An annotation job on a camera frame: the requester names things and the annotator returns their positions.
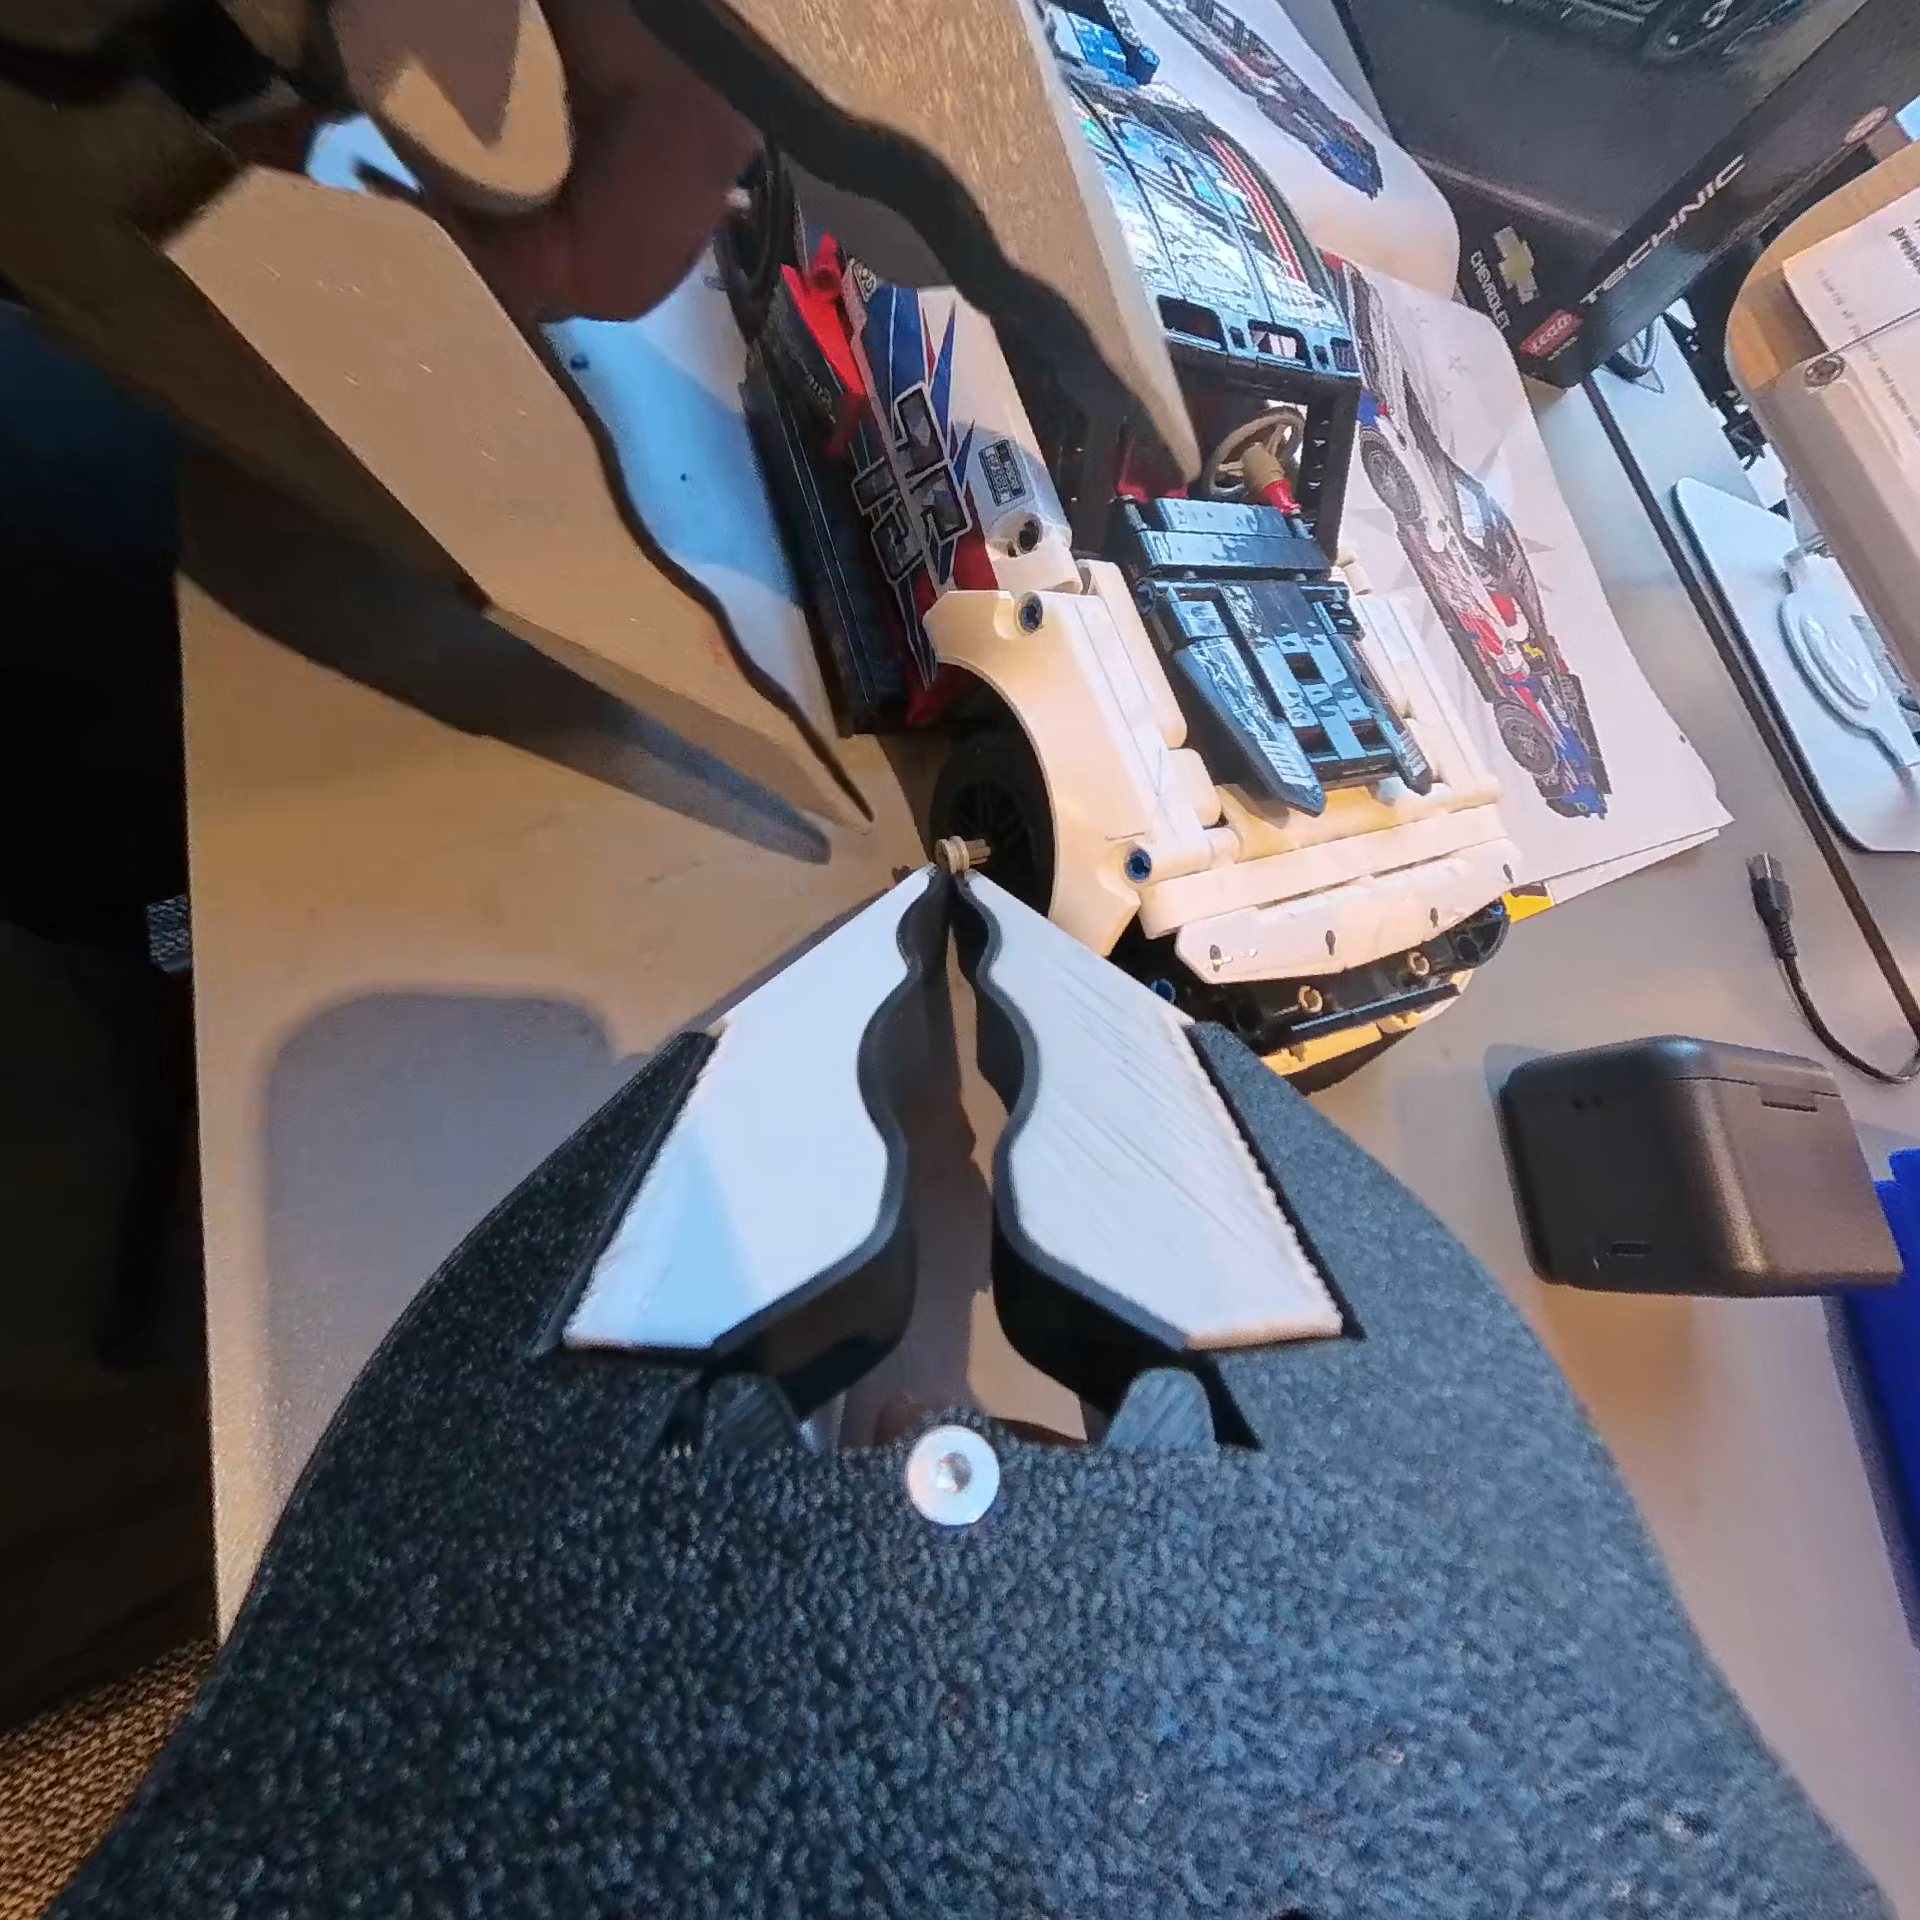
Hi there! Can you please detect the race car instruction booklet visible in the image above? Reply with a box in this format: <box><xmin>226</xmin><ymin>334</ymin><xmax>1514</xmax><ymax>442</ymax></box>
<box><xmin>1117</xmin><ymin>0</ymin><xmax>1733</xmax><ymax>901</ymax></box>

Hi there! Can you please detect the grey desk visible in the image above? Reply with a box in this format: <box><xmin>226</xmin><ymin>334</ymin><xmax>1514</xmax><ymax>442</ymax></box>
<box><xmin>176</xmin><ymin>0</ymin><xmax>1920</xmax><ymax>1920</ymax></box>

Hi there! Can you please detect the toy race car box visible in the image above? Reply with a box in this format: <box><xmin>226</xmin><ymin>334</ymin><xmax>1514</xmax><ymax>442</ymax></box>
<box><xmin>1335</xmin><ymin>0</ymin><xmax>1920</xmax><ymax>390</ymax></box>

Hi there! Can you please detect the short black plug cable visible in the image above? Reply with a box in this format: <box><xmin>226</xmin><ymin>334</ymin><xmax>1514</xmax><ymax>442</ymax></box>
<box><xmin>1746</xmin><ymin>853</ymin><xmax>1920</xmax><ymax>1086</ymax></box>

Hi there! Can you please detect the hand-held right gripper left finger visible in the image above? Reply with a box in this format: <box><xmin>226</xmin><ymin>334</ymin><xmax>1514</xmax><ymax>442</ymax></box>
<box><xmin>562</xmin><ymin>868</ymin><xmax>948</xmax><ymax>1412</ymax></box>

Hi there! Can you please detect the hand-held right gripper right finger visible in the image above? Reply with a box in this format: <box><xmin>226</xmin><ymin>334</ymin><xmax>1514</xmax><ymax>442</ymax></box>
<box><xmin>955</xmin><ymin>873</ymin><xmax>1346</xmax><ymax>1412</ymax></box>

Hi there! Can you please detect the black rounded device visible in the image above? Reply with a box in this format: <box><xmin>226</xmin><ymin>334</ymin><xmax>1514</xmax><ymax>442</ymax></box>
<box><xmin>1498</xmin><ymin>1036</ymin><xmax>1902</xmax><ymax>1295</ymax></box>

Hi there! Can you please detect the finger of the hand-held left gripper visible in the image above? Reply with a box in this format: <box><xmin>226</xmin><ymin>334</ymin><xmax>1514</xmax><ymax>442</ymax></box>
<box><xmin>155</xmin><ymin>166</ymin><xmax>877</xmax><ymax>868</ymax></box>
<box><xmin>706</xmin><ymin>0</ymin><xmax>1202</xmax><ymax>474</ymax></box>

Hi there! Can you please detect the toy brick race car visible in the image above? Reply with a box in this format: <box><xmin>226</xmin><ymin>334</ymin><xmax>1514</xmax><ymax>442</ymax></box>
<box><xmin>717</xmin><ymin>0</ymin><xmax>1520</xmax><ymax>1075</ymax></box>

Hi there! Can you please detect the person's left hand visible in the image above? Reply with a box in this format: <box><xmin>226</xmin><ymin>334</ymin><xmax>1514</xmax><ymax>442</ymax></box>
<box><xmin>451</xmin><ymin>58</ymin><xmax>769</xmax><ymax>324</ymax></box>

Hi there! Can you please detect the blue plastic bin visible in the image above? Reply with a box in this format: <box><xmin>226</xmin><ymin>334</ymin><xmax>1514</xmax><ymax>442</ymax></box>
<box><xmin>1837</xmin><ymin>1146</ymin><xmax>1920</xmax><ymax>1519</ymax></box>

